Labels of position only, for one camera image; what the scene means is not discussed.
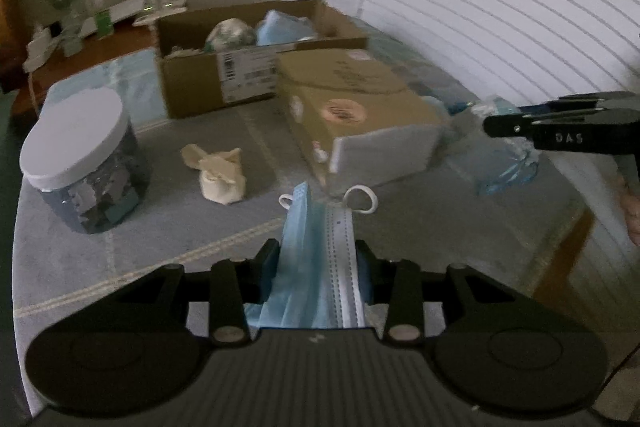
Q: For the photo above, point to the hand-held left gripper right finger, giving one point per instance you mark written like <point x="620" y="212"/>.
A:
<point x="369" y="276"/>

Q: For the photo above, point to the cream cloth pouch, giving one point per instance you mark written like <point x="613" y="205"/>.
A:
<point x="220" y="184"/>

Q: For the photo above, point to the clear plastic bag blue contents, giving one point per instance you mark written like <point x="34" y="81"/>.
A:
<point x="505" y="168"/>

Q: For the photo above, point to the clear jar with white lid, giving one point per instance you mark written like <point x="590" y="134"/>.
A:
<point x="75" y="132"/>

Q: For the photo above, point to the closed cardboard box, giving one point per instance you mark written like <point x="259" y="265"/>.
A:
<point x="360" y="127"/>

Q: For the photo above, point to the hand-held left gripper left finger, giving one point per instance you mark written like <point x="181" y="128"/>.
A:
<point x="269" y="268"/>

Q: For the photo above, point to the cardboard box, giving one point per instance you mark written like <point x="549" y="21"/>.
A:
<point x="195" y="84"/>
<point x="360" y="127"/>

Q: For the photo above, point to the wooden nightstand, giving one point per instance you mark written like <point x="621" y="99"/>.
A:
<point x="75" y="53"/>

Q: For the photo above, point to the person's right hand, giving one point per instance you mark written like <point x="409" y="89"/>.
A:
<point x="634" y="219"/>

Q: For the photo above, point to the white router with antennas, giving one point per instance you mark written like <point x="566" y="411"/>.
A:
<point x="120" y="12"/>

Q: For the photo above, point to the grey-green soft ball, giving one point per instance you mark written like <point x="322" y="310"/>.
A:
<point x="232" y="35"/>

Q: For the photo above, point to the small green bottle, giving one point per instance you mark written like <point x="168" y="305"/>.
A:
<point x="103" y="26"/>

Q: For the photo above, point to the white charger plug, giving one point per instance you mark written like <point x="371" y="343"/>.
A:
<point x="39" y="49"/>

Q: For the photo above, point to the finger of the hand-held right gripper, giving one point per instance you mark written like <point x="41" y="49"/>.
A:
<point x="575" y="132"/>
<point x="590" y="103"/>

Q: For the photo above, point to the crumpled blue face mask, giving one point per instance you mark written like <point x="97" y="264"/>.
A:
<point x="280" y="30"/>

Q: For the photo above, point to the blue face mask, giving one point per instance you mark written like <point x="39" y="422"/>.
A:
<point x="310" y="267"/>
<point x="280" y="30"/>

